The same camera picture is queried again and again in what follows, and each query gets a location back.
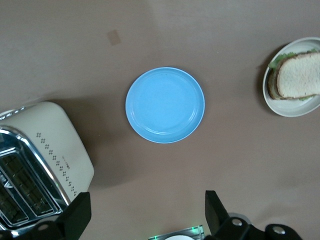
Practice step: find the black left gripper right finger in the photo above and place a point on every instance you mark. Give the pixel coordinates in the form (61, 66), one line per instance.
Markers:
(216, 222)

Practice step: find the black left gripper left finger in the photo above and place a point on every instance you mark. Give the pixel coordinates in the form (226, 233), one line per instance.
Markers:
(75, 215)

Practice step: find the green lettuce leaf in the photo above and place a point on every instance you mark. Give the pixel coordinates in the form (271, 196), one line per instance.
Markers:
(277, 60)

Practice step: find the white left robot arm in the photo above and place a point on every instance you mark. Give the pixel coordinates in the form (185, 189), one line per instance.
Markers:
(178, 238)

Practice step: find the blue plate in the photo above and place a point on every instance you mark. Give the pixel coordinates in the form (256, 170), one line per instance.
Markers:
(165, 105)

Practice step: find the beige plate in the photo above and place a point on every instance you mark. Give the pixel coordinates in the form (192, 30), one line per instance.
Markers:
(287, 108)

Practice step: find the beige chrome toaster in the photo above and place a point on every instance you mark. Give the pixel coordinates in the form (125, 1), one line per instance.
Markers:
(50, 130)

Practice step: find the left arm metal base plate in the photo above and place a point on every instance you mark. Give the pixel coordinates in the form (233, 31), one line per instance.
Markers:
(195, 231)

